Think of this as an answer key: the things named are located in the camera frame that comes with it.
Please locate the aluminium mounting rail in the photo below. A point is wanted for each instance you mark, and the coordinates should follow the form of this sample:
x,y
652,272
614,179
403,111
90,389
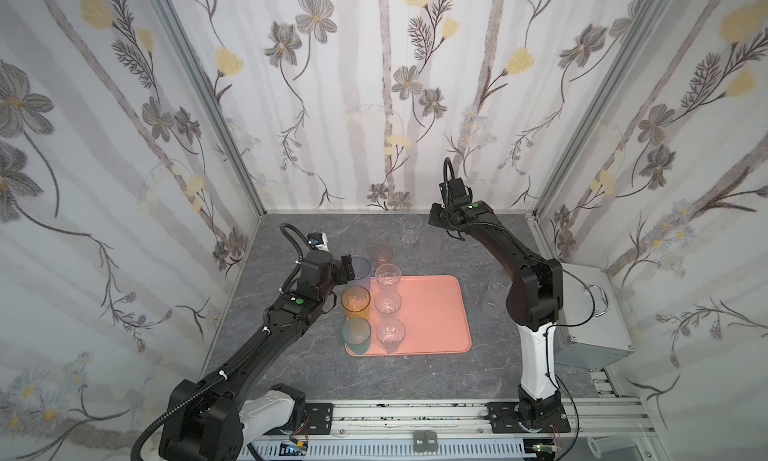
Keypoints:
x,y
280,428

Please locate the small pink glass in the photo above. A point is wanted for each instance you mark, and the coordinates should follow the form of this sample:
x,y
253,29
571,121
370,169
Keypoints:
x,y
382,254

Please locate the tall teal plastic cup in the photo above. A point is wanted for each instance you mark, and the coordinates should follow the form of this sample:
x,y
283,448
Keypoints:
x,y
356,333

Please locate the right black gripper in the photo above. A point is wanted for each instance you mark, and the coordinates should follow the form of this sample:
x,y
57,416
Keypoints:
x,y
437,216

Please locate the tall blue plastic cup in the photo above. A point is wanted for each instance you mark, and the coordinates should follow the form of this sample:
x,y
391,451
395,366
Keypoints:
x,y
362,269

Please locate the clear faceted glass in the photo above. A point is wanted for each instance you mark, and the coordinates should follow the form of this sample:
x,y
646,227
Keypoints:
x,y
390,333
388,301
388,277

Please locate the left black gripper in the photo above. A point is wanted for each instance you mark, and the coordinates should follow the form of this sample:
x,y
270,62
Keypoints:
x,y
345,269

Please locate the grey metal case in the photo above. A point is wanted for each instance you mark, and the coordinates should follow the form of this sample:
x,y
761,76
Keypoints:
x,y
593,333

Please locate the tall yellow plastic cup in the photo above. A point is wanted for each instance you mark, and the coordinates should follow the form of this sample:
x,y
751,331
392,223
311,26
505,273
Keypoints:
x,y
356,302

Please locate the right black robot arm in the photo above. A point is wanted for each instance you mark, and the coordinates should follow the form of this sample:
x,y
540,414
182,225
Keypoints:
x,y
534,300

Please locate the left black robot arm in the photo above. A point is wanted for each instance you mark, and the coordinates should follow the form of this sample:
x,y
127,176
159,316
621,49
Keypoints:
x,y
203,421

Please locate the pink plastic tray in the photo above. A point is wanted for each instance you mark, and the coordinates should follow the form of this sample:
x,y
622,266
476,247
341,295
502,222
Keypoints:
x,y
433,314

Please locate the clear plastic beaker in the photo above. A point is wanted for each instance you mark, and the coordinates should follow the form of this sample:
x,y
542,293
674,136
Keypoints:
x,y
601,446

